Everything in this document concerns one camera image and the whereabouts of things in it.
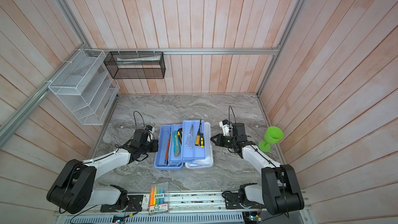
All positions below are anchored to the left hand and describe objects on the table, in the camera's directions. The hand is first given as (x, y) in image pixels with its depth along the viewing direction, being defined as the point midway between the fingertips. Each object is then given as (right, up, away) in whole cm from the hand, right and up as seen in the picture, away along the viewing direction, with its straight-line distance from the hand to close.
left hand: (159, 146), depth 90 cm
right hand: (+30, +5, -4) cm, 31 cm away
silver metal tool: (+19, +7, -9) cm, 22 cm away
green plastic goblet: (+64, +8, -8) cm, 65 cm away
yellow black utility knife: (+12, +8, -3) cm, 15 cm away
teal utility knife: (+11, +1, -7) cm, 13 cm away
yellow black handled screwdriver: (+25, +5, -13) cm, 28 cm away
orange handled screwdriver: (+5, -3, +1) cm, 5 cm away
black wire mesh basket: (-20, +52, +14) cm, 58 cm away
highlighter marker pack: (+4, -21, -17) cm, 27 cm away
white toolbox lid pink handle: (+28, -6, -12) cm, 31 cm away
